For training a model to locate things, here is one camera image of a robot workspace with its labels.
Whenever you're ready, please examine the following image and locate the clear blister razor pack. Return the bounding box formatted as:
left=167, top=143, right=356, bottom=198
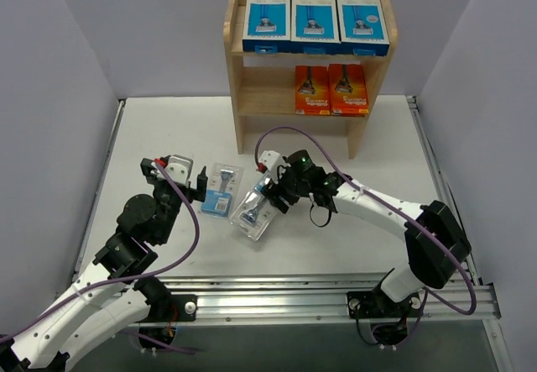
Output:
left=230, top=172, right=278, bottom=241
left=201, top=163, right=243, bottom=218

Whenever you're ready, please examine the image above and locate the wooden shelf unit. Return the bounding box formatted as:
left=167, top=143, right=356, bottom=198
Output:
left=223, top=0, right=399, bottom=154

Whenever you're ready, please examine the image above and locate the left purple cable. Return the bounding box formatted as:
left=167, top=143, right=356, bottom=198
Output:
left=0, top=165, right=201, bottom=343

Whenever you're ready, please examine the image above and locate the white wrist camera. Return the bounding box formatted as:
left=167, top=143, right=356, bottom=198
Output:
left=257, top=150, right=286, bottom=180
left=152, top=155, right=194, bottom=186

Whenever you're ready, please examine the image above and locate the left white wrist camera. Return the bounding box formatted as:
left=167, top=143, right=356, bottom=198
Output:
left=152, top=155, right=194, bottom=186

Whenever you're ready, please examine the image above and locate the orange Gillette Fusion box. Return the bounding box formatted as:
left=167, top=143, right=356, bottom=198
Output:
left=328, top=64, right=370, bottom=117
left=295, top=65, right=331, bottom=116

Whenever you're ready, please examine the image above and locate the blue Harry's razor box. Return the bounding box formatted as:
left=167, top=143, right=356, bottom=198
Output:
left=336, top=0, right=390, bottom=57
left=242, top=0, right=291, bottom=54
left=290, top=0, right=341, bottom=55

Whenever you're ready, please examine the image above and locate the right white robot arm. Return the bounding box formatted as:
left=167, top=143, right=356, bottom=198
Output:
left=258, top=149, right=472, bottom=317

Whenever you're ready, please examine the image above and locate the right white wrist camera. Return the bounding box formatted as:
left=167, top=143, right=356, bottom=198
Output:
left=257, top=150, right=286, bottom=180

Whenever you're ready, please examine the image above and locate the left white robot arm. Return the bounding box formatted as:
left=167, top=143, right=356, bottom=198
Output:
left=1, top=155, right=208, bottom=371

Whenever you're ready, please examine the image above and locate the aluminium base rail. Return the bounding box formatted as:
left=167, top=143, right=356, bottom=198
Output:
left=45, top=94, right=503, bottom=329

